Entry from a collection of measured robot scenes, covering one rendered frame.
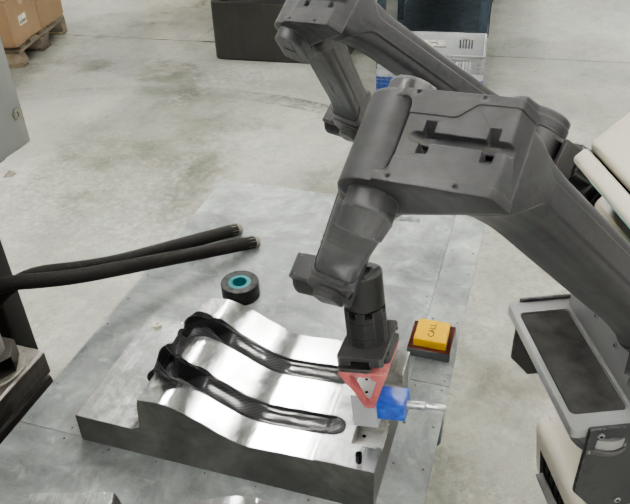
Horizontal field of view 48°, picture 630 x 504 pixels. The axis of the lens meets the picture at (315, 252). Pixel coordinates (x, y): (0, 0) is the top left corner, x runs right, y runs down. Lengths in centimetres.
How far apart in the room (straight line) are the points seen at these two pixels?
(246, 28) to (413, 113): 458
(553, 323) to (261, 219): 87
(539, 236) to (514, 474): 173
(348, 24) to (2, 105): 85
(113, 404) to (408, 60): 72
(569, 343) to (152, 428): 64
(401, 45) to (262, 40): 412
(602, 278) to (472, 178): 17
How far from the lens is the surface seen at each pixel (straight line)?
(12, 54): 554
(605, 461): 101
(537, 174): 51
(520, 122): 49
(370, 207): 50
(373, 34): 94
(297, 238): 167
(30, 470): 128
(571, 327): 109
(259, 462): 113
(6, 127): 159
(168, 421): 114
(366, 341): 97
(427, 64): 97
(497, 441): 230
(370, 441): 113
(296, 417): 114
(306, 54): 101
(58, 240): 336
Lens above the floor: 173
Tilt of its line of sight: 35 degrees down
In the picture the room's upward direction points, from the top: 2 degrees counter-clockwise
